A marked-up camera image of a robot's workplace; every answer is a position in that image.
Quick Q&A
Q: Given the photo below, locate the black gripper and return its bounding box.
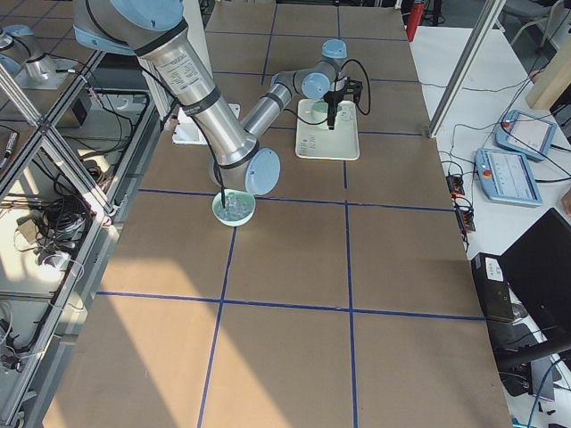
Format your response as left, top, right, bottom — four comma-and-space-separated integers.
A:
324, 88, 344, 129

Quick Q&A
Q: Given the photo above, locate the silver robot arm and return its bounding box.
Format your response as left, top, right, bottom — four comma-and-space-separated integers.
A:
73, 1, 347, 195

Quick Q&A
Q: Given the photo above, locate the pale green serving tray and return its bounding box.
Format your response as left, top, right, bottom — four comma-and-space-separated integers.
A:
295, 99, 360, 161

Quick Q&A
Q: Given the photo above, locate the green bowl with ice cubes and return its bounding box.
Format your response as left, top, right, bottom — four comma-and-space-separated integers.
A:
211, 189, 256, 227

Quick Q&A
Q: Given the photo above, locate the red cylinder tube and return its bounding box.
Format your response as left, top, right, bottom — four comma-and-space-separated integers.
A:
406, 0, 425, 43

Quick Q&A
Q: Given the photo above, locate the blue teach pendant near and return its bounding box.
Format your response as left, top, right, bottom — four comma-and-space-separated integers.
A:
475, 148, 542, 207

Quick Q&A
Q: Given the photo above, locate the blue teach pendant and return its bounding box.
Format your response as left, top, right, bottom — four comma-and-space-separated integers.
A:
475, 148, 542, 207
495, 110, 556, 161

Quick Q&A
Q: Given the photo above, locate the blue teach pendant far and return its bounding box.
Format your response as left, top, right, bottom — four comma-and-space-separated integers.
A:
495, 110, 556, 161

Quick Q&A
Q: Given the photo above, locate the black box with labels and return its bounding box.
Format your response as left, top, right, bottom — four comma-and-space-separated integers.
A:
471, 252, 514, 323

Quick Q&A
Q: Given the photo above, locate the black laptop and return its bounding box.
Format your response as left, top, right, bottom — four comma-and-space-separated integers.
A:
500, 208, 570, 337

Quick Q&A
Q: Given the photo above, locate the aluminium frame post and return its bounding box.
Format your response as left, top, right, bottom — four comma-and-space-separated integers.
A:
427, 0, 506, 138

